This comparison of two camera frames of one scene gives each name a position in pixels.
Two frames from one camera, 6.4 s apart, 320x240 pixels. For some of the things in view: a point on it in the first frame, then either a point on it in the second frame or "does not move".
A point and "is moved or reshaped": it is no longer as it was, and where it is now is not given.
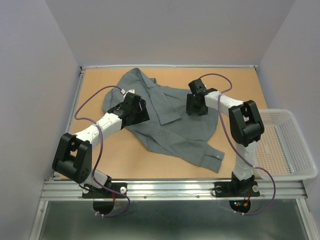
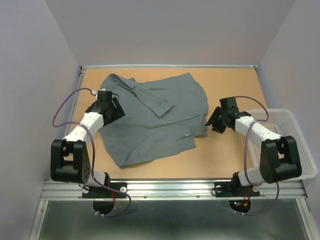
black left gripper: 143,116 → 118,112
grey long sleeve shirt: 169,129 is moved or reshaped
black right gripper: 190,106 → 213,120
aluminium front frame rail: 171,190 does not move
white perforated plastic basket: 282,150 does not move
